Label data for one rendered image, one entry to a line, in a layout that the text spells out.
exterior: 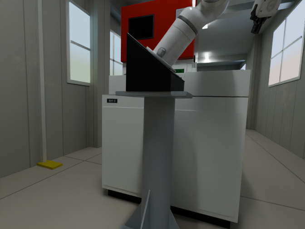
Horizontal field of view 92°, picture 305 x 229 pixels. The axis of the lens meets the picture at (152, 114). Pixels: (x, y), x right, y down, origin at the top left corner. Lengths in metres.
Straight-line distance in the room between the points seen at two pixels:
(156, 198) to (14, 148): 1.63
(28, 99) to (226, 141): 1.94
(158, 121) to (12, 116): 1.63
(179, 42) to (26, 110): 1.76
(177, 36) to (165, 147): 0.51
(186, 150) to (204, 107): 0.29
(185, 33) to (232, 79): 0.38
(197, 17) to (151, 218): 0.96
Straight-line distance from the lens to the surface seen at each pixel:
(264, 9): 0.89
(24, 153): 2.14
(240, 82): 0.96
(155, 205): 0.85
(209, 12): 0.86
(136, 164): 1.12
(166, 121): 0.70
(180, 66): 1.62
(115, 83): 1.12
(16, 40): 2.12
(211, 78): 0.94
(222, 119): 0.94
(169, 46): 0.74
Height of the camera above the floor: 0.78
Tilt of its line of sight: 5 degrees down
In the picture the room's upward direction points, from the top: 2 degrees clockwise
